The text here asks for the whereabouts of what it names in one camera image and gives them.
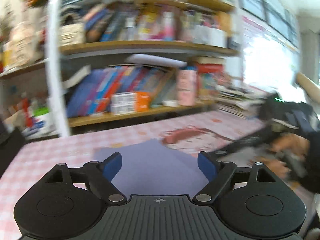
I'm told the purple and pink sweater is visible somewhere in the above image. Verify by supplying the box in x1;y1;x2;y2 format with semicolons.
93;139;208;198

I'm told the person's right hand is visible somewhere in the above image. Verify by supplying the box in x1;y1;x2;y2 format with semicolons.
255;133;310;179

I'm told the pink checkered tablecloth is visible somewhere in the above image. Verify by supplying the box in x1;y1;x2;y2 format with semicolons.
1;111;264;239

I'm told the white pen holder cup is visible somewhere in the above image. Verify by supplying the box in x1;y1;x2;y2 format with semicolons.
33;107;55;134

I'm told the black bag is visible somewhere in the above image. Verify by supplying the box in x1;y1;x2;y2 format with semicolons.
0;121;25;178

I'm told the lower orange white box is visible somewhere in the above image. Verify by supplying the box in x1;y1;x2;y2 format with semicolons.
111;103;149;115

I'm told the orange white box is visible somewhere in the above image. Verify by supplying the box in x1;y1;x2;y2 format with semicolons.
111;103;149;115
111;92;150;105

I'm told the row of colourful books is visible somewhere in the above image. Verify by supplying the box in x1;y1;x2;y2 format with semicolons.
66;65;175;118

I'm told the upper orange white box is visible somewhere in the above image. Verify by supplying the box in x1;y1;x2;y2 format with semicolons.
111;92;150;105

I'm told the white rolled paper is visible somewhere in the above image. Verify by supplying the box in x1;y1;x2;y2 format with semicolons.
125;54;187;68

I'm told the wooden bookshelf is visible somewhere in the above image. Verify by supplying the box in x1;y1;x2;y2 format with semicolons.
45;0;240;138

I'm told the white basket with pearls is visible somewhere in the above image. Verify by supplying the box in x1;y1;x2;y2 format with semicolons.
60;23;86;46

